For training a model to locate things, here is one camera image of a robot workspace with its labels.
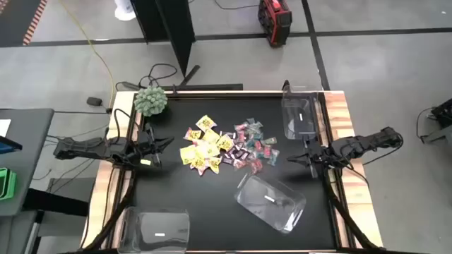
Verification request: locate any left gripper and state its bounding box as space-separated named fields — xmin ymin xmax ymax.
xmin=136 ymin=122 xmax=175 ymax=169

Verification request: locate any yellow Sour Patch packet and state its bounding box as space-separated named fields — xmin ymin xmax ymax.
xmin=190 ymin=157 xmax=208 ymax=176
xmin=183 ymin=127 xmax=203 ymax=141
xmin=216 ymin=135 xmax=234 ymax=152
xmin=196 ymin=114 xmax=218 ymax=132
xmin=208 ymin=157 xmax=222 ymax=174
xmin=193 ymin=140 xmax=220 ymax=158
xmin=203 ymin=129 xmax=221 ymax=144
xmin=179 ymin=145 xmax=197 ymax=165

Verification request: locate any wooden table board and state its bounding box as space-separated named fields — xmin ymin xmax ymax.
xmin=81 ymin=90 xmax=384 ymax=250

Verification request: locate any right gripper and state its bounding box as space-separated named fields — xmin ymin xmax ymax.
xmin=286 ymin=138 xmax=331 ymax=179

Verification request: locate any yellow extension cable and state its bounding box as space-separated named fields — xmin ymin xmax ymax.
xmin=58 ymin=0 xmax=116 ymax=109

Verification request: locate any grey side desk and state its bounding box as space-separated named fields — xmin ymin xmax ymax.
xmin=0 ymin=108 xmax=55 ymax=217

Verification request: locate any dark blue tablet device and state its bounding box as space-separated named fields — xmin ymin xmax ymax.
xmin=0 ymin=135 xmax=23 ymax=155

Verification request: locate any black flat floor bar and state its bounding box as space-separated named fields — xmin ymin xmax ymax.
xmin=115 ymin=81 xmax=244 ymax=92

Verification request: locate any green spiky artificial plant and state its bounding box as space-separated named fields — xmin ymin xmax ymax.
xmin=133 ymin=85 xmax=169 ymax=118

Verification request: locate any clear plastic bin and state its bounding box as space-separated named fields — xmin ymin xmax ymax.
xmin=234 ymin=172 xmax=307 ymax=234
xmin=118 ymin=206 xmax=191 ymax=254
xmin=281 ymin=85 xmax=326 ymax=142

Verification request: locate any red black power station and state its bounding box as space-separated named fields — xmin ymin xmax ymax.
xmin=257 ymin=0 xmax=293 ymax=48

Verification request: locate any green plastic crate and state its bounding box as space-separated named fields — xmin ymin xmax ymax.
xmin=0 ymin=167 xmax=18 ymax=201

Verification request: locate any black desk base beam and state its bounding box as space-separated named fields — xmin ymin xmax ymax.
xmin=21 ymin=188 xmax=89 ymax=217

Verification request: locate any black equipment cart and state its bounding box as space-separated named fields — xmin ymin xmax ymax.
xmin=416 ymin=97 xmax=452 ymax=145

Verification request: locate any black coiled floor cable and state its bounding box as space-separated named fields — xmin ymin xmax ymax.
xmin=138 ymin=63 xmax=178 ymax=88

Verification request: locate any black mat with striped edge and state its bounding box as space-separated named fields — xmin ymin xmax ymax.
xmin=0 ymin=0 xmax=49 ymax=47

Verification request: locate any white round fan base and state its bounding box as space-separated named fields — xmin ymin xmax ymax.
xmin=113 ymin=0 xmax=137 ymax=21

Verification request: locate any black metal table frame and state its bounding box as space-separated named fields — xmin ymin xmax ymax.
xmin=79 ymin=90 xmax=386 ymax=254

